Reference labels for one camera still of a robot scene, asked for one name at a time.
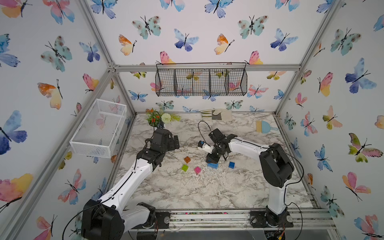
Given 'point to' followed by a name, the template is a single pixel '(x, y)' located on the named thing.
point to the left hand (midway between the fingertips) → (170, 137)
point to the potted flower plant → (154, 118)
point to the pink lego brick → (197, 170)
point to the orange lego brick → (187, 159)
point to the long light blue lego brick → (213, 165)
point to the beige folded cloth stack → (216, 114)
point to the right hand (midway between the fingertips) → (209, 156)
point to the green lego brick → (185, 168)
